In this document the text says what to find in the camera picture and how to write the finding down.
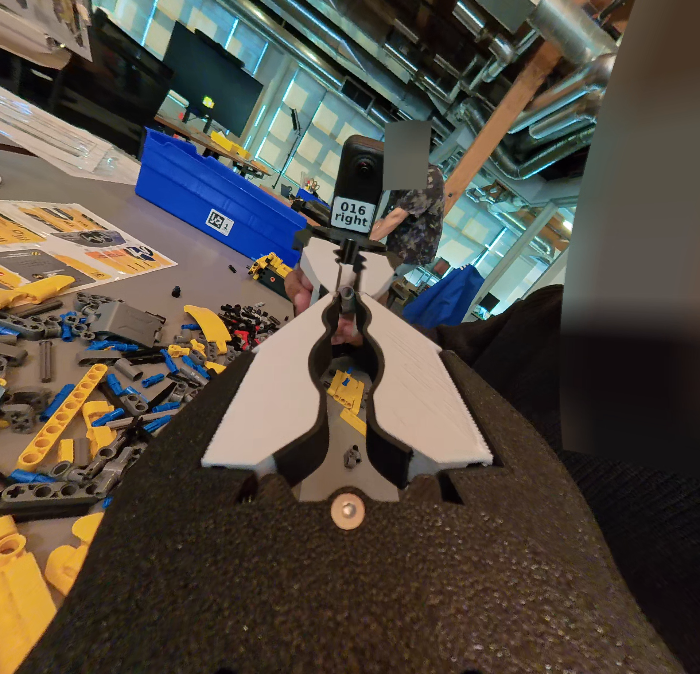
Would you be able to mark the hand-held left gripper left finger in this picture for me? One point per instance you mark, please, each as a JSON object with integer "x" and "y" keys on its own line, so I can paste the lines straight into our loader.
{"x": 262, "y": 411}

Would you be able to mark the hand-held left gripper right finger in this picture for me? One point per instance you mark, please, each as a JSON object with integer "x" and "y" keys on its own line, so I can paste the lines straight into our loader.
{"x": 432, "y": 406}

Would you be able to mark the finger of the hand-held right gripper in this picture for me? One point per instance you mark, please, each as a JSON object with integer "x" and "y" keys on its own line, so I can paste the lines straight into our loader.
{"x": 377, "y": 275}
{"x": 322, "y": 272}

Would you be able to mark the grey connector piece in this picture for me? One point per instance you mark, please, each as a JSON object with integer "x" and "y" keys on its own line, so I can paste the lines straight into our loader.
{"x": 351, "y": 456}
{"x": 348, "y": 299}

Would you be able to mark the person's right hand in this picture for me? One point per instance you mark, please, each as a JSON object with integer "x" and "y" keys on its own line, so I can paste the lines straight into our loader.
{"x": 298, "y": 297}

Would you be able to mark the yellow black brick assembly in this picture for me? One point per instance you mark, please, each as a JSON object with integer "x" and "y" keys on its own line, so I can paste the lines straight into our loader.
{"x": 270, "y": 269}

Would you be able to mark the blue cloth cover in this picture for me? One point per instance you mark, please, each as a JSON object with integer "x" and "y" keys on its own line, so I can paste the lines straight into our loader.
{"x": 443, "y": 297}

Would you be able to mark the yellow beam piece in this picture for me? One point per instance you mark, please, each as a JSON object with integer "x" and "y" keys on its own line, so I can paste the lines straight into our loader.
{"x": 354, "y": 422}

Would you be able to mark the yellow brick assembly blue pins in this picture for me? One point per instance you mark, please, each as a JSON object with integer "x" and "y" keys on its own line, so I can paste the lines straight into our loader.
{"x": 345, "y": 392}

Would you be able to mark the pile of red black pins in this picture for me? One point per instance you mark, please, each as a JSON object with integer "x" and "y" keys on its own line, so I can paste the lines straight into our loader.
{"x": 246, "y": 327}

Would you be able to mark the yellow curved panel piece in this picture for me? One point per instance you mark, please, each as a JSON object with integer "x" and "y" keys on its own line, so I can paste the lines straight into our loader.
{"x": 210, "y": 324}

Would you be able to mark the yellow box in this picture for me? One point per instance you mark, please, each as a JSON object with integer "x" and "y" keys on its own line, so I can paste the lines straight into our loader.
{"x": 227, "y": 141}

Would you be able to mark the grey panel piece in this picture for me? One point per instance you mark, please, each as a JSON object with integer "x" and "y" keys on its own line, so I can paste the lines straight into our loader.
{"x": 128, "y": 321}

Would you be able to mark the blue storage bin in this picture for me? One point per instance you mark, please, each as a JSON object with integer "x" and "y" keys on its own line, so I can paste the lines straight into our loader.
{"x": 180, "y": 187}

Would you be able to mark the black monitor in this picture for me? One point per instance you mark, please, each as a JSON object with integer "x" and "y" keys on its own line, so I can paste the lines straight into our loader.
{"x": 213, "y": 78}

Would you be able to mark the pile of toy building pieces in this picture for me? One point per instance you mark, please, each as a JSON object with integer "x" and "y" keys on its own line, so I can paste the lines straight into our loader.
{"x": 60, "y": 417}

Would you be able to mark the yellow grey sticker sheet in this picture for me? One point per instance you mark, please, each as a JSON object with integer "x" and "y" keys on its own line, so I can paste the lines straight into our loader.
{"x": 82, "y": 237}

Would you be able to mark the clear plastic bags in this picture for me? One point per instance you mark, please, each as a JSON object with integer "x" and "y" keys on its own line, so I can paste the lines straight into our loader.
{"x": 54, "y": 138}

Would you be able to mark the silver ventilation duct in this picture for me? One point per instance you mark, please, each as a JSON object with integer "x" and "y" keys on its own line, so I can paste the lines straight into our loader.
{"x": 569, "y": 29}

